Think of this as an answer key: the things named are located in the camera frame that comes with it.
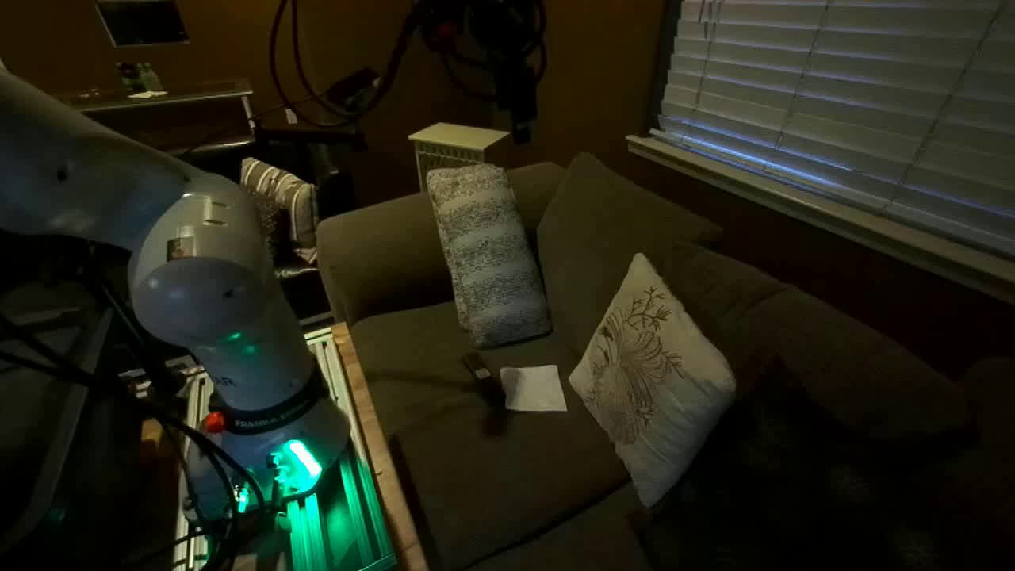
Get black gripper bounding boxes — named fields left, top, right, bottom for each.
left=460, top=0, right=553, bottom=115

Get white pillow with coral print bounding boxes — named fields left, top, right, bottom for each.
left=566, top=251, right=740, bottom=509

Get dark pillow with floral embroidery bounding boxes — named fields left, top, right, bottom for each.
left=659, top=360, right=960, bottom=571

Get robot base mounting table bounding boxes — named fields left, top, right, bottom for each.
left=167, top=320, right=431, bottom=571

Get striped cushion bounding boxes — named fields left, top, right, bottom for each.
left=237, top=156, right=324, bottom=247

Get black remote control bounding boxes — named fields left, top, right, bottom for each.
left=460, top=350, right=508, bottom=413

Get white paper sheet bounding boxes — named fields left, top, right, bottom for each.
left=498, top=360, right=572, bottom=416

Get white window blinds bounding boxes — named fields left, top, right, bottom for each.
left=646, top=0, right=1015, bottom=259

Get brown fabric sofa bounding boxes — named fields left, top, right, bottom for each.
left=315, top=152, right=1015, bottom=571

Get wooden wall shelf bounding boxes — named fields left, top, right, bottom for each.
left=71, top=78, right=260, bottom=152

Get dark framed wall picture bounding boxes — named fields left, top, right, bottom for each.
left=93, top=0, right=194, bottom=51

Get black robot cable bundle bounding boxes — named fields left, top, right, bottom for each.
left=0, top=311, right=283, bottom=571

